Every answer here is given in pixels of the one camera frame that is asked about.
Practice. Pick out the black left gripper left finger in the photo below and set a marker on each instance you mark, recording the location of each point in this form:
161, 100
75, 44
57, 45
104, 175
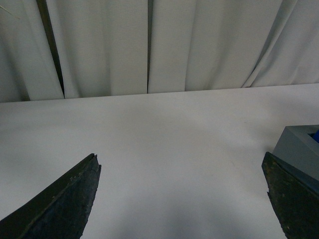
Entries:
61, 210

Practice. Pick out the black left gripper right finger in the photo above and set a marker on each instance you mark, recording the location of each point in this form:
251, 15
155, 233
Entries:
294, 197

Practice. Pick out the blue handled part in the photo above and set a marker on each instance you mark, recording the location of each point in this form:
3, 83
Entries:
315, 136

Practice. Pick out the gray cube base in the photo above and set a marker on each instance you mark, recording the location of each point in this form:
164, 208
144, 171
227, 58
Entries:
298, 152

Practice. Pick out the white curtain backdrop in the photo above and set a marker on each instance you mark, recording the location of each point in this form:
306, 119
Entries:
59, 49

